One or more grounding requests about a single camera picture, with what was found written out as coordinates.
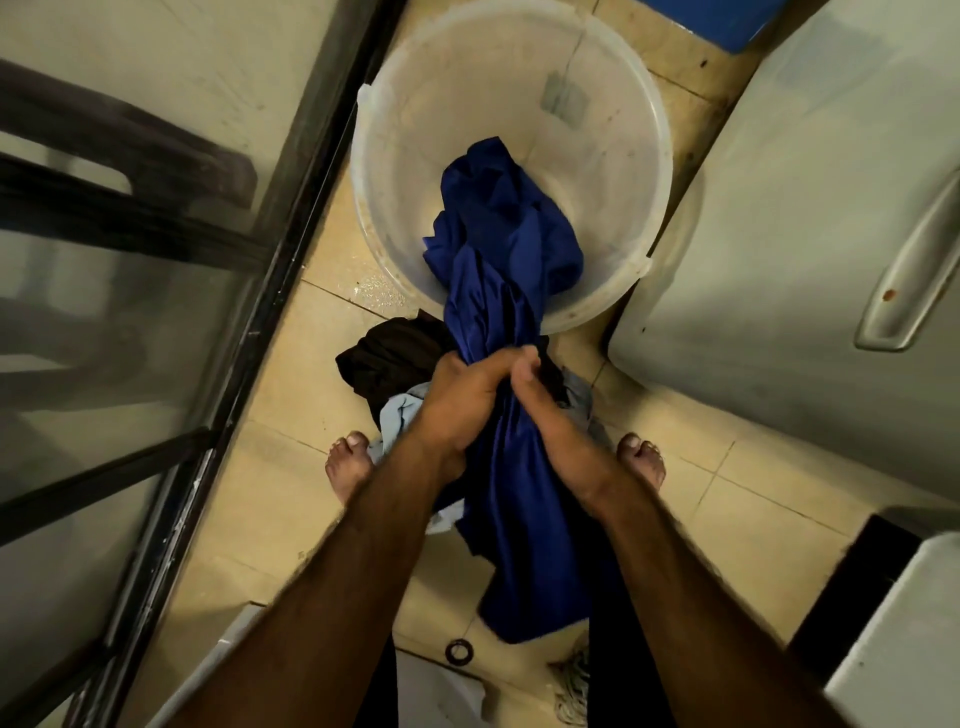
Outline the blue eyelet curtain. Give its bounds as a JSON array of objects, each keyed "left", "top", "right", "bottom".
[{"left": 422, "top": 136, "right": 624, "bottom": 645}]

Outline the person's left foot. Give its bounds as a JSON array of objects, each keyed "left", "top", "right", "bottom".
[{"left": 324, "top": 431, "right": 375, "bottom": 505}]

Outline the translucent white plastic bucket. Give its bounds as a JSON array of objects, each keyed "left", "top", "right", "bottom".
[{"left": 350, "top": 0, "right": 675, "bottom": 337}]

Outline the person's left hand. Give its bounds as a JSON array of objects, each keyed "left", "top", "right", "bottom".
[{"left": 408, "top": 344, "right": 541, "bottom": 481}]

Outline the person's right forearm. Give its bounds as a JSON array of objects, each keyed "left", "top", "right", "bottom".
[{"left": 592, "top": 487, "right": 849, "bottom": 728}]

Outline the person's left forearm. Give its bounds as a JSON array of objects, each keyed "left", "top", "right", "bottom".
[{"left": 168, "top": 442, "right": 466, "bottom": 728}]

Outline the light blue clothes cloth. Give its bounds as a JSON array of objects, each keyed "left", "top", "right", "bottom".
[{"left": 367, "top": 383, "right": 466, "bottom": 535}]

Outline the white washing machine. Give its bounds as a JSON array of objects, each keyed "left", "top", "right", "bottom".
[{"left": 607, "top": 0, "right": 960, "bottom": 504}]

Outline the black eyelet curtain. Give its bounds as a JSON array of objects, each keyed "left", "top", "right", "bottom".
[{"left": 335, "top": 311, "right": 571, "bottom": 433}]

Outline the dark wooden furniture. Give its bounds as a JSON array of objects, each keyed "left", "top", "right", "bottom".
[{"left": 0, "top": 59, "right": 260, "bottom": 271}]

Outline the white appliance with blue base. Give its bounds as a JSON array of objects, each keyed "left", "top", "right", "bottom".
[{"left": 637, "top": 0, "right": 789, "bottom": 54}]

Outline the white flat board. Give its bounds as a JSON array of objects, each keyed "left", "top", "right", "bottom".
[{"left": 146, "top": 602, "right": 268, "bottom": 728}]

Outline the person's right hand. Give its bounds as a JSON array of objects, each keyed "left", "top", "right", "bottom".
[{"left": 509, "top": 356, "right": 639, "bottom": 519}]

